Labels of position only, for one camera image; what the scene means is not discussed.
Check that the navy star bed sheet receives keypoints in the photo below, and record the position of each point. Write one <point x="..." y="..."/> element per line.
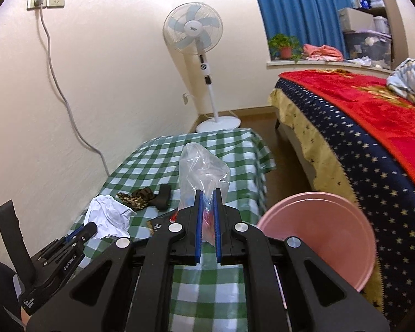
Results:
<point x="332" y="135"/>

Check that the potted green plant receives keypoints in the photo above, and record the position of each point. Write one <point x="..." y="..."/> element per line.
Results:
<point x="283" y="45"/>

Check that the clear plastic bag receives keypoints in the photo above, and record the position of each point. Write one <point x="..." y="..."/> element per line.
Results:
<point x="200" y="169"/>

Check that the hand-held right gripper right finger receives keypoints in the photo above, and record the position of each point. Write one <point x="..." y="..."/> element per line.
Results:
<point x="219" y="228"/>

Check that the person's dark clothing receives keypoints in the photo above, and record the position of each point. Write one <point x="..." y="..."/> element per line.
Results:
<point x="0" y="294"/>

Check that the blue curtain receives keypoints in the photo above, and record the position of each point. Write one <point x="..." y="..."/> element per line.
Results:
<point x="297" y="7"/>

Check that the white plastic container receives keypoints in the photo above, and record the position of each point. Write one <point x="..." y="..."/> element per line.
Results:
<point x="381" y="26"/>

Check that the green checked tablecloth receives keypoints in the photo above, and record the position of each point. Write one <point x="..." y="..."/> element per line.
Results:
<point x="159" y="152"/>

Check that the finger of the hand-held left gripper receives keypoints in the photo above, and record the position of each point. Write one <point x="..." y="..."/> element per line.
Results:
<point x="89" y="230"/>
<point x="74" y="234"/>

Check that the leopard print cloth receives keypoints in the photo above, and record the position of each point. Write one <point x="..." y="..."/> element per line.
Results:
<point x="135" y="202"/>

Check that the small white cloth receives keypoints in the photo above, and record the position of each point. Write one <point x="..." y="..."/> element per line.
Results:
<point x="361" y="61"/>

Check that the clear storage bin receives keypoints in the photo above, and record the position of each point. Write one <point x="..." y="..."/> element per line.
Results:
<point x="366" y="46"/>

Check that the striped cloth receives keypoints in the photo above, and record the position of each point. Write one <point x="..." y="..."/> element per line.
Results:
<point x="408" y="76"/>

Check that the red plastic bag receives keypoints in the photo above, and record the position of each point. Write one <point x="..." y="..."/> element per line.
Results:
<point x="209" y="224"/>

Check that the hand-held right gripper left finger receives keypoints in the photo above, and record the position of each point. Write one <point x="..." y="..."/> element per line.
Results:
<point x="198" y="228"/>

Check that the red blanket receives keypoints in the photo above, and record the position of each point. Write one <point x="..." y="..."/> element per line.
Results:
<point x="349" y="93"/>

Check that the white plastic bag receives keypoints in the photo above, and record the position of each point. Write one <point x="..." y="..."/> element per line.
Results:
<point x="107" y="214"/>

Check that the white standing fan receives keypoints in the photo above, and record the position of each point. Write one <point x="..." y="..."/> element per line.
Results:
<point x="193" y="27"/>

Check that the white cardboard box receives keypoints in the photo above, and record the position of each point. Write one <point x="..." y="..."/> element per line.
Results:
<point x="354" y="19"/>

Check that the pink plastic basin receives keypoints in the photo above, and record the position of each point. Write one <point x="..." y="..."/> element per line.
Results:
<point x="314" y="235"/>

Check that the pink folded cloth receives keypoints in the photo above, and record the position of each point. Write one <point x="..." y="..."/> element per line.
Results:
<point x="321" y="52"/>

